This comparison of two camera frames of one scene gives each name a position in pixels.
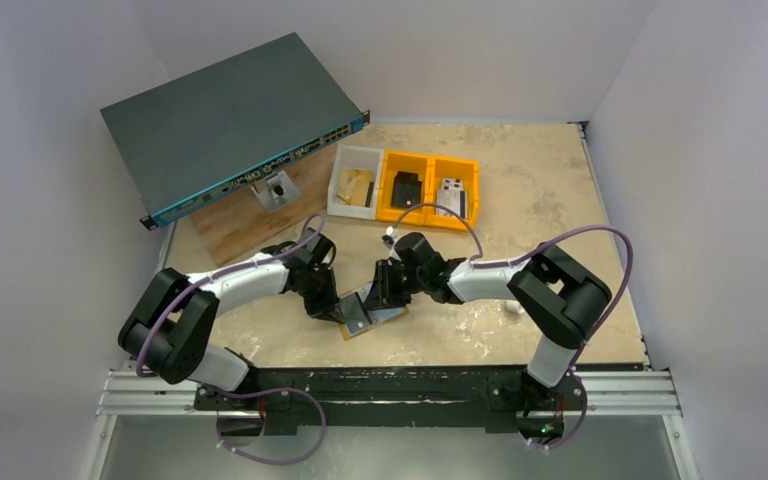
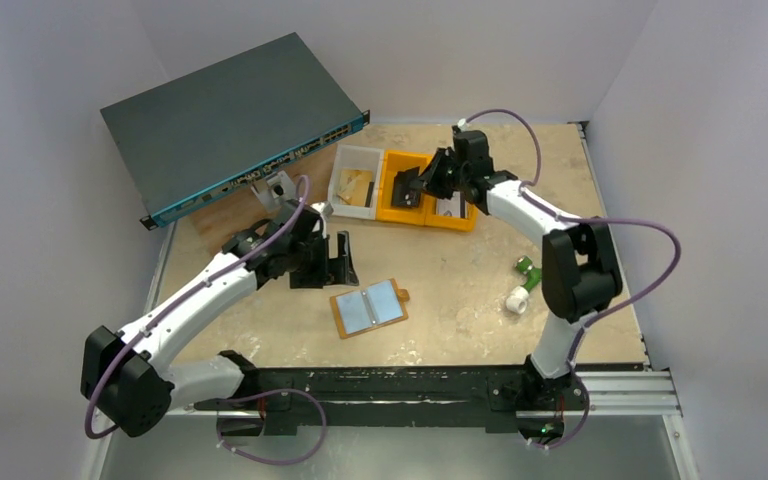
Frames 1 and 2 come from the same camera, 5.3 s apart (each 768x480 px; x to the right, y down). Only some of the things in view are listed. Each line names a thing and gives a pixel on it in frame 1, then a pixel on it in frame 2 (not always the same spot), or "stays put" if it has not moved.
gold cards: (353, 186) stays put
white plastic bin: (355, 157) stays put
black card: (353, 313) → (406, 189)
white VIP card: (451, 198) stays put
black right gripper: (389, 291) → (433, 176)
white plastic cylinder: (514, 306) stays put
